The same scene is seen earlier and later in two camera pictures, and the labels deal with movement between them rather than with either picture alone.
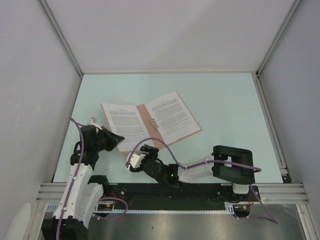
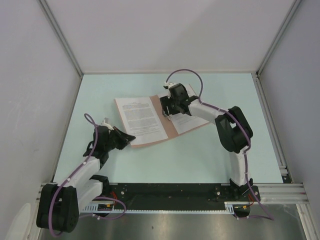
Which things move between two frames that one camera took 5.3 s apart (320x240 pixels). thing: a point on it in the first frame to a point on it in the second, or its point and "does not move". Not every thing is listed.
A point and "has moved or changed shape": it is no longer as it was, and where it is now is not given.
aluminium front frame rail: [270, 192] does not move
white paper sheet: [125, 121] has moved or changed shape
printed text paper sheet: [172, 117] has moved or changed shape
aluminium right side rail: [284, 174] does not move
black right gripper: [153, 153] to [165, 102]
